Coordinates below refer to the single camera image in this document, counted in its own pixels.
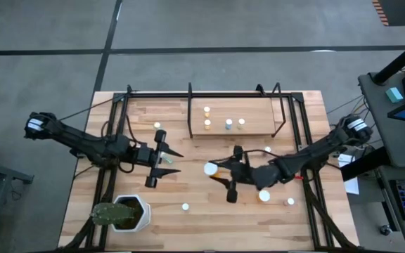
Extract black aluminium table frame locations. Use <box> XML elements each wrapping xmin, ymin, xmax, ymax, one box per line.
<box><xmin>57</xmin><ymin>83</ymin><xmax>361</xmax><ymax>253</ymax></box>

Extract black mat orange stripes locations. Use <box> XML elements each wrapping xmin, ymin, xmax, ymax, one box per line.
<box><xmin>371</xmin><ymin>0</ymin><xmax>405</xmax><ymax>27</ymax></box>

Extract teal box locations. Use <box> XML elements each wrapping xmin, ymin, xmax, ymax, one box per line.
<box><xmin>385</xmin><ymin>86</ymin><xmax>404</xmax><ymax>104</ymax></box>

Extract black monitor pole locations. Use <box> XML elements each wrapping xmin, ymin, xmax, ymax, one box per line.
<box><xmin>371</xmin><ymin>32</ymin><xmax>405</xmax><ymax>86</ymax></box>

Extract white paper sheet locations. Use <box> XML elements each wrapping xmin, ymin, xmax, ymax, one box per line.
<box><xmin>337</xmin><ymin>153</ymin><xmax>360</xmax><ymax>196</ymax></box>

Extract large orange medicine bottle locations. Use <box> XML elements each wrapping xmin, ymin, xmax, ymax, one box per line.
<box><xmin>203</xmin><ymin>162</ymin><xmax>221</xmax><ymax>179</ymax></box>
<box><xmin>257</xmin><ymin>189</ymin><xmax>271</xmax><ymax>204</ymax></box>

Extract green cactus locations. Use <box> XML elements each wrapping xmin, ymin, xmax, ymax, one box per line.
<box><xmin>89</xmin><ymin>202</ymin><xmax>136</xmax><ymax>226</ymax></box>

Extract white hexagonal plant pot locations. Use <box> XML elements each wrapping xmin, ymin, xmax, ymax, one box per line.
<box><xmin>110</xmin><ymin>193</ymin><xmax>152</xmax><ymax>233</ymax></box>

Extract grey desk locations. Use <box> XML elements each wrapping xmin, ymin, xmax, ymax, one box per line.
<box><xmin>357</xmin><ymin>71</ymin><xmax>405</xmax><ymax>253</ymax></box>

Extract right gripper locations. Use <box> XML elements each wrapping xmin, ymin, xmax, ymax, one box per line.
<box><xmin>209</xmin><ymin>145</ymin><xmax>259</xmax><ymax>204</ymax></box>

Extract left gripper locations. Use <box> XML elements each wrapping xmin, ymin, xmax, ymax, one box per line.
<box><xmin>137</xmin><ymin>129</ymin><xmax>184</xmax><ymax>188</ymax></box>

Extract grey metal bench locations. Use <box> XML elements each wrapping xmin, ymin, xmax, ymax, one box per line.
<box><xmin>0</xmin><ymin>156</ymin><xmax>34</xmax><ymax>253</ymax></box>

